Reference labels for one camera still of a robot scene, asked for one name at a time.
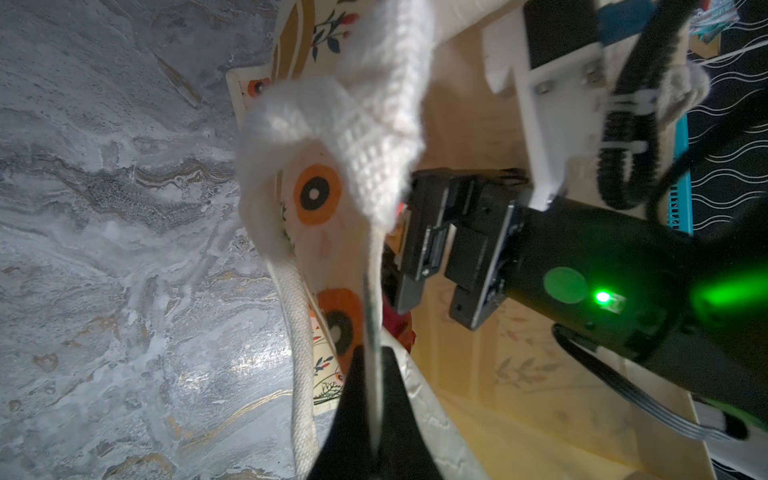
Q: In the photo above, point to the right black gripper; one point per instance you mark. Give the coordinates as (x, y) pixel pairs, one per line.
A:
(458, 222)

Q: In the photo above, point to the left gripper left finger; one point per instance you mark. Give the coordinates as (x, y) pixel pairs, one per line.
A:
(347, 451)

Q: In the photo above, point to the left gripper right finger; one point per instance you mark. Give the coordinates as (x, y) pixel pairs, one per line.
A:
(402, 453)

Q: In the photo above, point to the cream canvas grocery bag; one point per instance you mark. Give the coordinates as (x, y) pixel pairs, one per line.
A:
(322, 166)

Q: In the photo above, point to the pink dragon fruit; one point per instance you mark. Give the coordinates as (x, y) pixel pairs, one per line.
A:
(400, 326)

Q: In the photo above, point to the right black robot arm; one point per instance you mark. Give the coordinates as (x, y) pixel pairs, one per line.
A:
(691, 311)

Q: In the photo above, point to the teal plastic vegetable basket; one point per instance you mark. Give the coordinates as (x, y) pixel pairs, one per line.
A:
(679, 203)

